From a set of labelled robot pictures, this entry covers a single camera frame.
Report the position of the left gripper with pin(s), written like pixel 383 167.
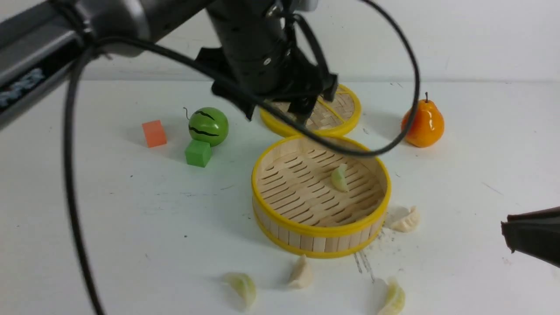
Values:
pixel 285 75

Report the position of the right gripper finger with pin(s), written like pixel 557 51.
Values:
pixel 536 234

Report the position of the white toy dumpling front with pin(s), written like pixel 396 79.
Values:
pixel 302 275

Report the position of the white toy dumpling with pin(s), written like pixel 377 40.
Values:
pixel 302 275
pixel 403 220

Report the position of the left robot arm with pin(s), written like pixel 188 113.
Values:
pixel 265 46

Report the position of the yellow-rimmed bamboo steamer lid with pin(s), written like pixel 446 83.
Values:
pixel 338 117

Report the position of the yellow-rimmed bamboo steamer tray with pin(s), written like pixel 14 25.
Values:
pixel 298 209

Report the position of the green toy watermelon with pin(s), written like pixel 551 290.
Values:
pixel 208 124

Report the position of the green foam cube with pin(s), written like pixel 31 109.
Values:
pixel 198 153

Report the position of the orange foam cube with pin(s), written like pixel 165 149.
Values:
pixel 154 133

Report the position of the orange toy pear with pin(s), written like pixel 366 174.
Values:
pixel 428 125

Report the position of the pale green toy dumpling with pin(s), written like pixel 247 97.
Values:
pixel 395 299

